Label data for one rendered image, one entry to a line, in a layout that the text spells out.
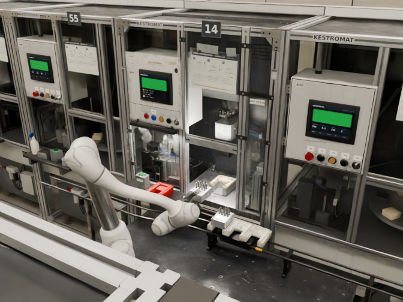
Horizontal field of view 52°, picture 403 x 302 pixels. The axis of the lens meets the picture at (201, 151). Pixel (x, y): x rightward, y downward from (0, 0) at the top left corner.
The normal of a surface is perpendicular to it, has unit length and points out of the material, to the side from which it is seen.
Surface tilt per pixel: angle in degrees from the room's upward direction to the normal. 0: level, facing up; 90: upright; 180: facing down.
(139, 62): 90
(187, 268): 0
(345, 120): 90
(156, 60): 90
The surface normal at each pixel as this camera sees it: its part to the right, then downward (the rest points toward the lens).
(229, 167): -0.51, 0.35
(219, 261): 0.00, -0.91
